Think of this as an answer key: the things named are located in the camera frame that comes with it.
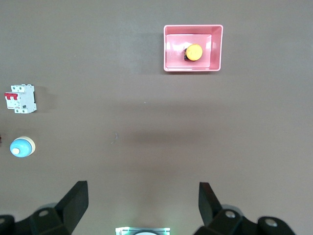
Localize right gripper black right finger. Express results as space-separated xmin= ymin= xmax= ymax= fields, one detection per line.
xmin=194 ymin=181 xmax=296 ymax=235

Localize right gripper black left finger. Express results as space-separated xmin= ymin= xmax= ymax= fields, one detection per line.
xmin=0 ymin=180 xmax=89 ymax=235

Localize yellow push button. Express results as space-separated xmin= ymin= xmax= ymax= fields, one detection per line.
xmin=183 ymin=43 xmax=203 ymax=62

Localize blue domed bell cream base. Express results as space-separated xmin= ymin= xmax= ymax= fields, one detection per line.
xmin=10 ymin=136 xmax=36 ymax=158

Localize white circuit breaker red switches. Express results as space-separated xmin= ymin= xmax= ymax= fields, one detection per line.
xmin=4 ymin=84 xmax=38 ymax=114

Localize pink plastic bin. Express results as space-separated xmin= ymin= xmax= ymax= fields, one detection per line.
xmin=163 ymin=24 xmax=224 ymax=72

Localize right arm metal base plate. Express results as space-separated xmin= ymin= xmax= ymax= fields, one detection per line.
xmin=115 ymin=227 xmax=171 ymax=235

